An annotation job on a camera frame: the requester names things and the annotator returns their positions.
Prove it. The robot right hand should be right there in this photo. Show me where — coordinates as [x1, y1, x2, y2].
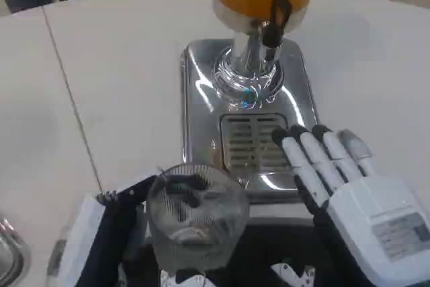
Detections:
[271, 124, 430, 287]

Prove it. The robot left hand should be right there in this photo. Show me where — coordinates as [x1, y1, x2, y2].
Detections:
[46, 168, 210, 287]

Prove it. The clear ribbed glass cup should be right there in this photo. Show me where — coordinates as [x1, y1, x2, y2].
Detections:
[144, 163, 251, 273]

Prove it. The steel tray base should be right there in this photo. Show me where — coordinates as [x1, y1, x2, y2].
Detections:
[0, 212, 33, 287]

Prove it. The steel drip grid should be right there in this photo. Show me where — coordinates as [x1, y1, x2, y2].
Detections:
[220, 114, 292, 172]

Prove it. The black tap handle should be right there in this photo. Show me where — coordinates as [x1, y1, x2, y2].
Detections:
[261, 0, 292, 48]

